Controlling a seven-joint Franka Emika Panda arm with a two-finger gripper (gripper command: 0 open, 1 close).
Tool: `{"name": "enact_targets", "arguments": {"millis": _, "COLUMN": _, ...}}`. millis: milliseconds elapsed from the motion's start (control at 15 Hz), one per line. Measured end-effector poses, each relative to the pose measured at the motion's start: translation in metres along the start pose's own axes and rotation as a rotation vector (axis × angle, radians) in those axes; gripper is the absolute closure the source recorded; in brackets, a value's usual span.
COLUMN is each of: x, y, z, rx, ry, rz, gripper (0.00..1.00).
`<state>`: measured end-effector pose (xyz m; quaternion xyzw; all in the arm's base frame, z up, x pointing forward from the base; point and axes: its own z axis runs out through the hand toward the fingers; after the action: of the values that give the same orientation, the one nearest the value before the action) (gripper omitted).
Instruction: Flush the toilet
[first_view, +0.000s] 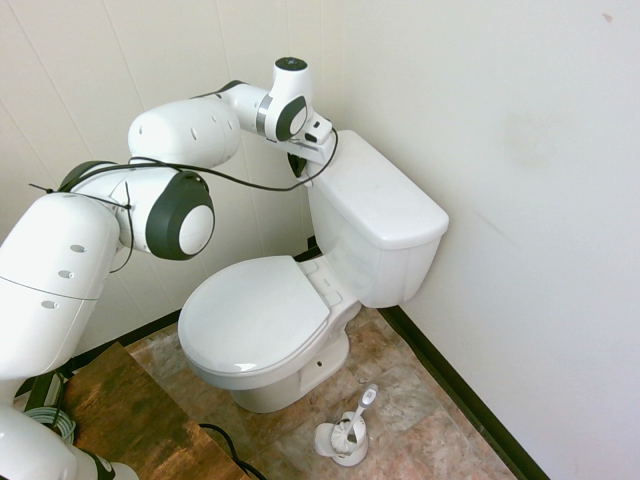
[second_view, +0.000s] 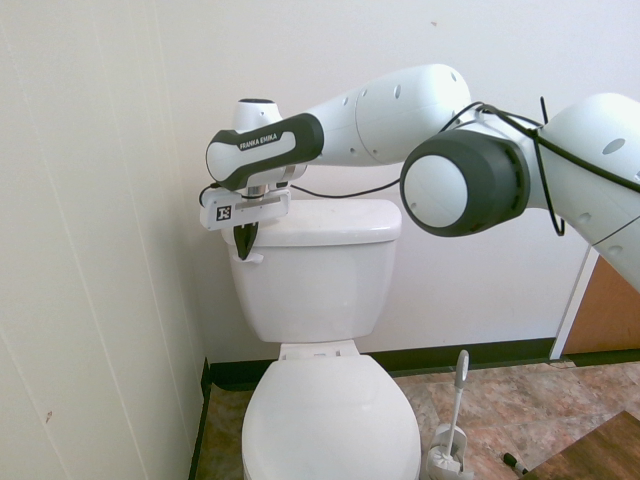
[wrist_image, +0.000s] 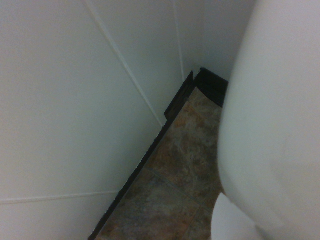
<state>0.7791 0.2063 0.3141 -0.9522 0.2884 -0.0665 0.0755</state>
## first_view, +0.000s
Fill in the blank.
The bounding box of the black zip tie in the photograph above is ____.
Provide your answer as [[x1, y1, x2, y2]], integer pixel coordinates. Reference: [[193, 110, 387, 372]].
[[28, 181, 135, 213]]

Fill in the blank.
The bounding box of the dark wooden platform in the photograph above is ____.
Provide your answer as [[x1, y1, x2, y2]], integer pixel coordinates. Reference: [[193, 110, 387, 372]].
[[63, 341, 262, 480]]

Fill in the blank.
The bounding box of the black baseboard behind toilet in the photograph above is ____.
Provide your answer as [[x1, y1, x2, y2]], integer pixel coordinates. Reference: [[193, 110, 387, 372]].
[[376, 303, 552, 480]]

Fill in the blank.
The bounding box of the white toilet tank lid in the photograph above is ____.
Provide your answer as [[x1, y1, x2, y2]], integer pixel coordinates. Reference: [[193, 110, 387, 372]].
[[314, 130, 450, 250]]

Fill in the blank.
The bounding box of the white toilet tank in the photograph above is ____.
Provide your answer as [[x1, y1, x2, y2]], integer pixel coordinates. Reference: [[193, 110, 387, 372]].
[[306, 182, 444, 309]]

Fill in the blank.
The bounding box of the black baseboard beside toilet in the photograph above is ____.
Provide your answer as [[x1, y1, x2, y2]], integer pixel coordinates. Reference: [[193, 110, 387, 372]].
[[62, 305, 183, 374]]

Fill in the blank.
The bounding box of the wrist camera on white mount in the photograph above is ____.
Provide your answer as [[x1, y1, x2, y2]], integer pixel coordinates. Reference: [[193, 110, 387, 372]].
[[301, 113, 338, 149]]

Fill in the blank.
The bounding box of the white toilet brush holder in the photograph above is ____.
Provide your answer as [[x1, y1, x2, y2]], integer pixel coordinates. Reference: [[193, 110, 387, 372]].
[[313, 410, 372, 469]]

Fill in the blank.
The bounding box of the white gripper body with marker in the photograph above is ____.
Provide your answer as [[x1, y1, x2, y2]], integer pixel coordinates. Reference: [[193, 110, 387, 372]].
[[287, 129, 342, 167]]

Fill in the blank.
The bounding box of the grey coiled cable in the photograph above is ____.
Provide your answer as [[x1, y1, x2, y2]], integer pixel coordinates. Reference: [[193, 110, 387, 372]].
[[22, 405, 78, 447]]

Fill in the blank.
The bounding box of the white toilet seat cover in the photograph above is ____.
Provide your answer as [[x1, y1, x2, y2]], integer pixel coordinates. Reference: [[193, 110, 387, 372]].
[[177, 254, 334, 377]]

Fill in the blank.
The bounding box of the black floor cable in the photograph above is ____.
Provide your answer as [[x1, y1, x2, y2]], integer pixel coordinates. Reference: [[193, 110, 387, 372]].
[[198, 422, 274, 480]]

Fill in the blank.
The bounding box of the white toilet brush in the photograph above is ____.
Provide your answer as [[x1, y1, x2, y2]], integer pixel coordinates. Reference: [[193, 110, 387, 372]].
[[330, 383, 380, 447]]

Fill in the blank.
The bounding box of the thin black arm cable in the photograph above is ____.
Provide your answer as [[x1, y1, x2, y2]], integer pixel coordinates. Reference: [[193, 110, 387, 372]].
[[107, 89, 342, 275]]

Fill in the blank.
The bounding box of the white toilet bowl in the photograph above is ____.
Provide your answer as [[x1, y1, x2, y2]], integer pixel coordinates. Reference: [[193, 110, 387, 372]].
[[180, 249, 362, 415]]

